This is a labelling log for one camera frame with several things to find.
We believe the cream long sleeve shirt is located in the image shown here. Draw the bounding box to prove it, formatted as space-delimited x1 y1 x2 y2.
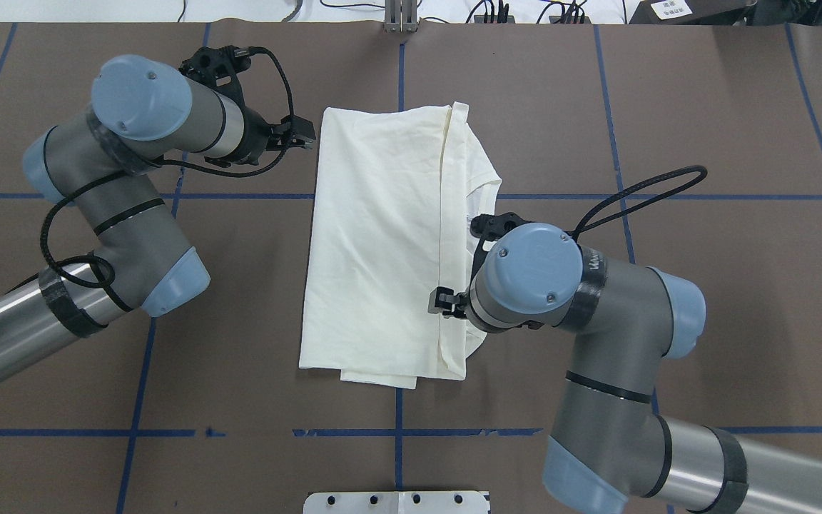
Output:
299 102 502 388

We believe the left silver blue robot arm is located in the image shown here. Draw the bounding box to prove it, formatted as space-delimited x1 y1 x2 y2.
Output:
0 46 316 383

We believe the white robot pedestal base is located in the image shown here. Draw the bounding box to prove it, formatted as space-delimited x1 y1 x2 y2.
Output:
303 490 492 513

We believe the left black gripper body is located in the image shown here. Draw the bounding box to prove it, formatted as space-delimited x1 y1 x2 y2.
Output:
179 46 316 161

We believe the black box with label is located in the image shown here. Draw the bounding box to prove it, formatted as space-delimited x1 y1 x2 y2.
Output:
627 1 757 26

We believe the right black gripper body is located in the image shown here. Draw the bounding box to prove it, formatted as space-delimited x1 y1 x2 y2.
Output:
428 212 529 333

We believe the aluminium frame post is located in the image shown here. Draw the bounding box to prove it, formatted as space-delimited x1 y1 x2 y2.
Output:
384 0 420 34

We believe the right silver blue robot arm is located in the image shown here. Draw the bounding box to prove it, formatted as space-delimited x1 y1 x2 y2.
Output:
430 213 822 513

